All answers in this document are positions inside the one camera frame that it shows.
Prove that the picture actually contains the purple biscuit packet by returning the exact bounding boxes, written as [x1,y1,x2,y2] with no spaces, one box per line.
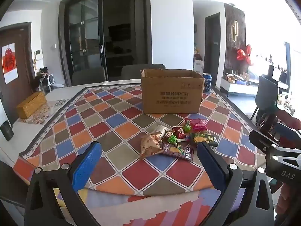
[160,141,195,162]

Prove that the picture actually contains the blue drink can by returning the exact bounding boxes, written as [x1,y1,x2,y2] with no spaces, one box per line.
[202,73,212,93]

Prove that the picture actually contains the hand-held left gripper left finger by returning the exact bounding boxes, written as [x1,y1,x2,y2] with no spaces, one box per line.
[25,141,103,226]

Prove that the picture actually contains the patterned white placemat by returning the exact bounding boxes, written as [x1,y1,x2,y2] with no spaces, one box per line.
[17,98,71,125]

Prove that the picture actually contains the white storage box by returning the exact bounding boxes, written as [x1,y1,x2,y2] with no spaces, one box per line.
[194,59,204,73]

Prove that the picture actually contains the dark green cloth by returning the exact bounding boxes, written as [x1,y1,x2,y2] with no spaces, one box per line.
[263,100,279,113]

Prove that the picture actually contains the dark mug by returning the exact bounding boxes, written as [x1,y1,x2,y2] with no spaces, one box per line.
[0,121,14,142]

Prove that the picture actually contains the green snack packet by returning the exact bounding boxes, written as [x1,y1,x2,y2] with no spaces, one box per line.
[190,133,207,144]

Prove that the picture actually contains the brown wooden door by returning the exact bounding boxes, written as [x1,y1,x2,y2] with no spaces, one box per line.
[0,22,36,123]

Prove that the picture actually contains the black glass sliding door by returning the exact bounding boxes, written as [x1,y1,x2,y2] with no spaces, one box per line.
[60,0,151,85]

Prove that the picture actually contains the white low cabinet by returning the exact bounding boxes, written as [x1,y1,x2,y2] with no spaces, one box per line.
[221,76,259,97]

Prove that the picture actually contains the red snack packet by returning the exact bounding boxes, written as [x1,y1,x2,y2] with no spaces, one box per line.
[171,126,189,139]

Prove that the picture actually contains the colourful diamond tablecloth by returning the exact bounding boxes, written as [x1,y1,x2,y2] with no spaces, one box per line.
[13,80,267,226]

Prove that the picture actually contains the yellow woven tissue box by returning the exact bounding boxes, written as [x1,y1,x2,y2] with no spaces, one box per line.
[16,92,47,119]

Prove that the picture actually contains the red bow decoration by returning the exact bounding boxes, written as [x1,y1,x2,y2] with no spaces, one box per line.
[236,45,252,66]

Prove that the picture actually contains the person's right forearm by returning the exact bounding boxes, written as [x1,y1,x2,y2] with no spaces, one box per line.
[275,182,301,217]

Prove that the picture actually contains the pink snack packet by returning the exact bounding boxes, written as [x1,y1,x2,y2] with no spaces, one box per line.
[185,118,208,133]

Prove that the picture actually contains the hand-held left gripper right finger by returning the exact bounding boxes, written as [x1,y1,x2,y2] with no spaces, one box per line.
[196,141,275,226]

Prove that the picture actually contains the dark grey chair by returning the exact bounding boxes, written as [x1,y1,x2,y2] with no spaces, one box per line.
[250,75,279,120]

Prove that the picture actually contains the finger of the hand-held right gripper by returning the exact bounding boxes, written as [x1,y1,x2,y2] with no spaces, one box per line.
[274,122,301,146]
[249,130,301,160]

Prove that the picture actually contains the dark interior door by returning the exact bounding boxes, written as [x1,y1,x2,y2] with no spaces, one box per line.
[204,13,221,87]

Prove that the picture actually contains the dark snack box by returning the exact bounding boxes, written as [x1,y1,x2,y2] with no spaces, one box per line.
[204,134,219,149]

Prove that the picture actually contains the brown cardboard box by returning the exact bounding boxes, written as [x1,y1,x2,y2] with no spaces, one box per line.
[141,69,205,115]

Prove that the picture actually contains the white shelf cart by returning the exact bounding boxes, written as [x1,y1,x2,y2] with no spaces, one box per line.
[35,67,54,93]

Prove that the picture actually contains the grey dining chair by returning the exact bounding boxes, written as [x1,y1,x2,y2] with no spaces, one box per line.
[121,64,166,80]
[71,66,107,86]

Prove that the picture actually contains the red paper door hanging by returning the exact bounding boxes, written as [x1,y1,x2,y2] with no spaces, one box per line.
[2,43,19,84]

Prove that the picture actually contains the white snack packet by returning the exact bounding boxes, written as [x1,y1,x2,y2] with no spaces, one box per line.
[150,125,170,138]

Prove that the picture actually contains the dark slatted wall panel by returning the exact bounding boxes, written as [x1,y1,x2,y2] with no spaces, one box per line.
[223,3,246,76]

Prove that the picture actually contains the beige snack packet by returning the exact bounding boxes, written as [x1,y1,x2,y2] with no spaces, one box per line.
[140,134,164,159]

